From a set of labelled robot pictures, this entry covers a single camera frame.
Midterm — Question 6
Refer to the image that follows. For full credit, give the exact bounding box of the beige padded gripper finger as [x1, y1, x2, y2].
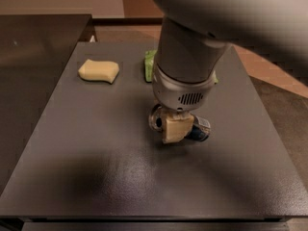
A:
[162, 112, 194, 143]

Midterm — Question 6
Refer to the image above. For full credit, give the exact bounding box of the redbull can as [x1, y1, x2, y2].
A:
[148, 104, 211, 141]

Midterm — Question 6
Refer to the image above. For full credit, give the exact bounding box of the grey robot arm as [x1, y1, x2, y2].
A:
[149, 0, 308, 143]

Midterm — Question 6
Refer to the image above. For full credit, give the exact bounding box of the green snack bag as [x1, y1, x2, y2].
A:
[144, 50, 218, 86]

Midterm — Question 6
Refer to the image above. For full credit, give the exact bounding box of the yellow sponge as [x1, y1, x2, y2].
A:
[78, 60, 119, 84]

